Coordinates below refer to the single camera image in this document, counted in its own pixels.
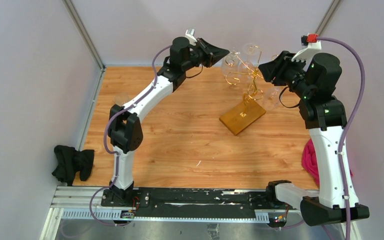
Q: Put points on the aluminium frame rail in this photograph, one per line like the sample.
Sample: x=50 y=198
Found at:
x=87 y=213

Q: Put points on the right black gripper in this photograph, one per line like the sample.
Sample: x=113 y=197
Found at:
x=277 y=68

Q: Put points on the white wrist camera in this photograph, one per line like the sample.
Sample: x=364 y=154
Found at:
x=311 y=47
x=190 y=35

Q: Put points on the pink cloth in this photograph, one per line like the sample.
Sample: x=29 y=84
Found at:
x=309 y=161

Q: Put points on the gold wire glass rack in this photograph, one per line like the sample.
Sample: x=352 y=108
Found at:
x=245 y=113

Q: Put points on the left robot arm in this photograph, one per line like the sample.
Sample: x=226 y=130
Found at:
x=123 y=133

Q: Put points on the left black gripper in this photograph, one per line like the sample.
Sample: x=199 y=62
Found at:
x=211 y=54

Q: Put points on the clear wine glass back top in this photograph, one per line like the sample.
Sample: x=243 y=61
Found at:
x=250 y=57

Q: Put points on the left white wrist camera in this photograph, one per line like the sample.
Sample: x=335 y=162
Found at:
x=190 y=35

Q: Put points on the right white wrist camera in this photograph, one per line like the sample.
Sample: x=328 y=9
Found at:
x=311 y=47

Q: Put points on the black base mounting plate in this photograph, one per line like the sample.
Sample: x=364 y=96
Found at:
x=197 y=203

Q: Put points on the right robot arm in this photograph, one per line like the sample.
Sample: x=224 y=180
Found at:
x=325 y=118

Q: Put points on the clear ribbed wine glass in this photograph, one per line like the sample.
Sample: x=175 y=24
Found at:
x=121 y=98

